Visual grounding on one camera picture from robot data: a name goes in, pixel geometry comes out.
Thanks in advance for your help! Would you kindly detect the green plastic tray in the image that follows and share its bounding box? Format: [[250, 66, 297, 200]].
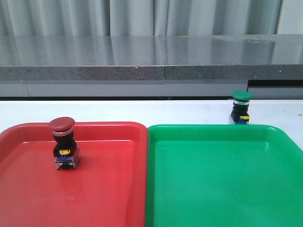
[[145, 124, 303, 227]]

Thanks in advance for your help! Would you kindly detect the red plastic tray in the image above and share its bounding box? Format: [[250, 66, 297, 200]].
[[0, 122, 147, 227]]

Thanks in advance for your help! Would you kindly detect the green mushroom push button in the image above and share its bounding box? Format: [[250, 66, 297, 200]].
[[229, 91, 253, 124]]

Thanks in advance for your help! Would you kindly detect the grey stone countertop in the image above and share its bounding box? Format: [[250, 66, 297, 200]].
[[0, 35, 303, 99]]

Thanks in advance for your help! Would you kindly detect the grey pleated curtain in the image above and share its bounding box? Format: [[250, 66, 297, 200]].
[[0, 0, 282, 36]]

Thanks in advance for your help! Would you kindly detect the red mushroom push button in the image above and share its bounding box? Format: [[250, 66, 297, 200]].
[[48, 117, 80, 170]]

